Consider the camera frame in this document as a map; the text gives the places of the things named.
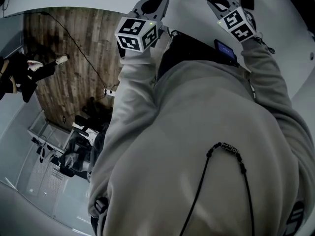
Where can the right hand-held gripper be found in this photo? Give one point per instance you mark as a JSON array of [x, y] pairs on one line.
[[236, 23]]

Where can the plastic wrapped black chair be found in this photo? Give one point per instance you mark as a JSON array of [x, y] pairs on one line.
[[73, 156]]

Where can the person's right forearm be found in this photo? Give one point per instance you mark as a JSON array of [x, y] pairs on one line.
[[265, 70]]

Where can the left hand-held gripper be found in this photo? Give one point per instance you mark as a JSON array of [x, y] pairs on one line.
[[133, 27]]

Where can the operator in beige sweater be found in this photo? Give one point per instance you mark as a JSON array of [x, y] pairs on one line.
[[197, 131]]

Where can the person's left forearm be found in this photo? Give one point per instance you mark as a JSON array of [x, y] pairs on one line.
[[133, 82]]

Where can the black swivel chair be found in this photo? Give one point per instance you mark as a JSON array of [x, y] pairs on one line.
[[93, 112]]

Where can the person's black trousers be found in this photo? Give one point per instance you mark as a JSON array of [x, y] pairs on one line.
[[187, 48]]

